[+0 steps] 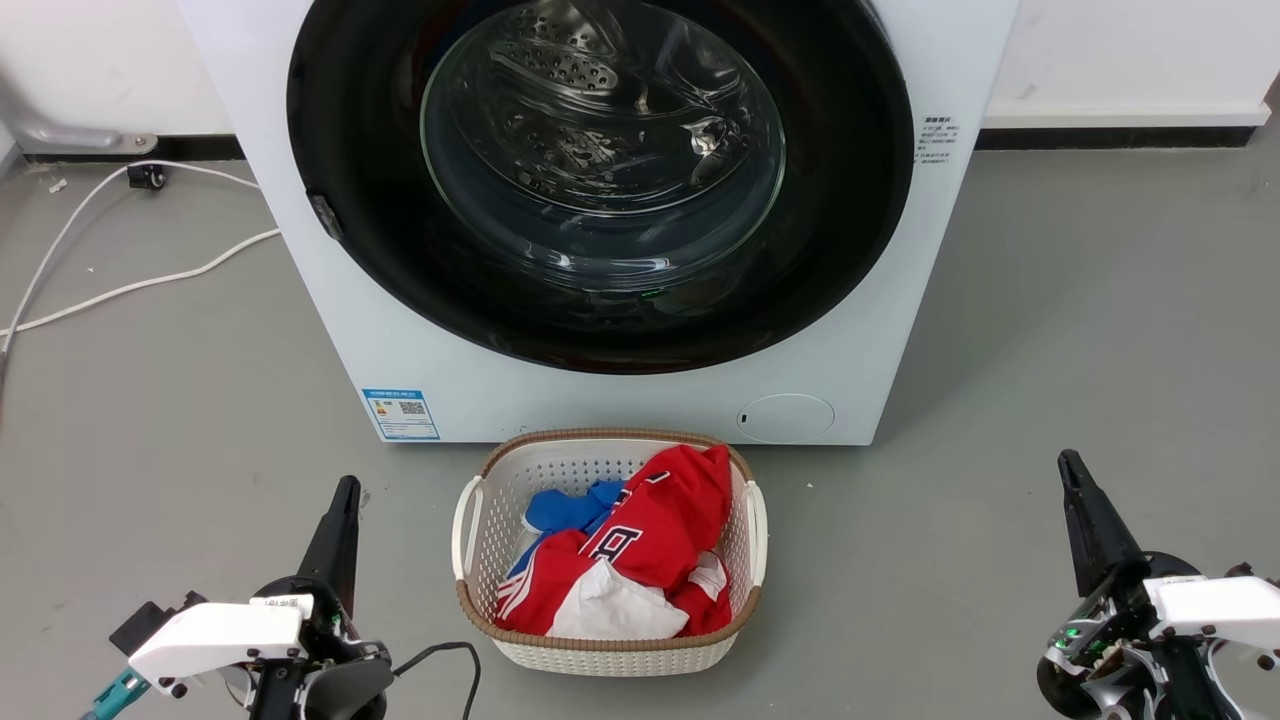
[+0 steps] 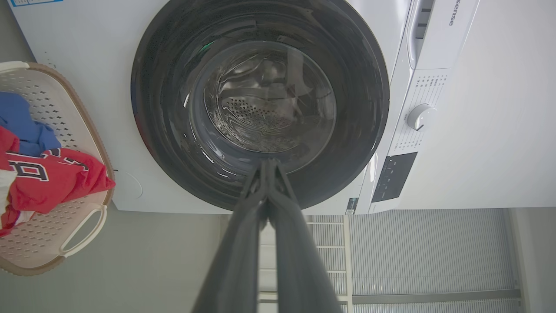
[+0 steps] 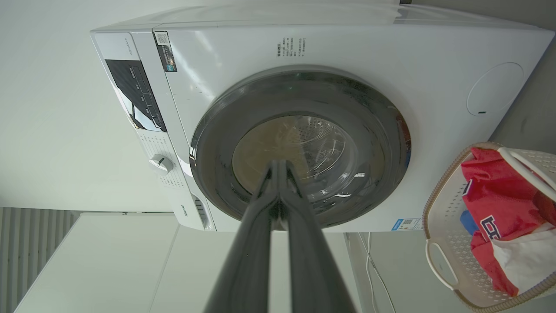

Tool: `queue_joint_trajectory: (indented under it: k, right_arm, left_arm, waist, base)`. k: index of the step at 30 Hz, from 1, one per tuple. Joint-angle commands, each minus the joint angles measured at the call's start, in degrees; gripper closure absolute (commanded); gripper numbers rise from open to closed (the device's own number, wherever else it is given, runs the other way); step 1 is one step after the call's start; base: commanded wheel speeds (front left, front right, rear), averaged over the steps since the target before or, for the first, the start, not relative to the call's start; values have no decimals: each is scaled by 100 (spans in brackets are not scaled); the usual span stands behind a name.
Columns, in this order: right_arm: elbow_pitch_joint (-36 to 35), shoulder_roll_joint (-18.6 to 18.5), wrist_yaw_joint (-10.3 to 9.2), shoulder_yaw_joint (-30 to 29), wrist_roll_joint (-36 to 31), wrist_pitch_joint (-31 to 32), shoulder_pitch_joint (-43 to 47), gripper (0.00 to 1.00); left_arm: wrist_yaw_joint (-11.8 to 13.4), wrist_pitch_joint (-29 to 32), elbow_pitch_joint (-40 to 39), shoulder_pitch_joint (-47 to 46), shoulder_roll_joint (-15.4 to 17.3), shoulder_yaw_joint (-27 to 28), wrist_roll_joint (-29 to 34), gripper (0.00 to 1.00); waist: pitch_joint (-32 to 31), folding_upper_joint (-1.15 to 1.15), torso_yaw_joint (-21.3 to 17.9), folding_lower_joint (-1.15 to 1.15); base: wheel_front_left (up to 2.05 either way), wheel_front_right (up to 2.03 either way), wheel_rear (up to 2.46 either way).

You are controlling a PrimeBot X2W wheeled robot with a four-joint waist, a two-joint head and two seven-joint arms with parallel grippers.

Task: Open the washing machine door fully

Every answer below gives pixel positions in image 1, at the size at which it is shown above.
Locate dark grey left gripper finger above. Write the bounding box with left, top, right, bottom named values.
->
left=296, top=475, right=362, bottom=613

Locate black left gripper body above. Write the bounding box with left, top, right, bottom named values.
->
left=248, top=574, right=396, bottom=720

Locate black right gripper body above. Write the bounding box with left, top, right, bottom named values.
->
left=1036, top=552, right=1263, bottom=720

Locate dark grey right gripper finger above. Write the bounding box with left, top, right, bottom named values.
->
left=1058, top=449, right=1149, bottom=599

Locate round black glass washer door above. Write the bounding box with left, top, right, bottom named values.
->
left=286, top=0, right=915, bottom=376

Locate white front-load washing machine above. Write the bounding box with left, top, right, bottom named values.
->
left=178, top=0, right=1021, bottom=446

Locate steel perforated washing drum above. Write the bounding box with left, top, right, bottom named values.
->
left=420, top=0, right=787, bottom=293

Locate blue energy label sticker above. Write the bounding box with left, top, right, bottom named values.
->
left=362, top=388, right=442, bottom=442

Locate blue garment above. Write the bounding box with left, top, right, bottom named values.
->
left=507, top=480, right=628, bottom=581

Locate white plastic laundry basket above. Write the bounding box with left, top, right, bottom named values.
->
left=452, top=428, right=769, bottom=678

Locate round white filter cover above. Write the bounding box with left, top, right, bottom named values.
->
left=737, top=393, right=836, bottom=444

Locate red garment with white stripes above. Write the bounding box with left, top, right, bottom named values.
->
left=495, top=444, right=734, bottom=638

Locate small black text sticker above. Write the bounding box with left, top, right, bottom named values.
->
left=918, top=115, right=963, bottom=167

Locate white floor cable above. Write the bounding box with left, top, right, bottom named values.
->
left=0, top=228, right=282, bottom=337
left=0, top=160, right=263, bottom=353

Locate grey metal pipe bracket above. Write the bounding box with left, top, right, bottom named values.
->
left=0, top=75, right=159, bottom=157

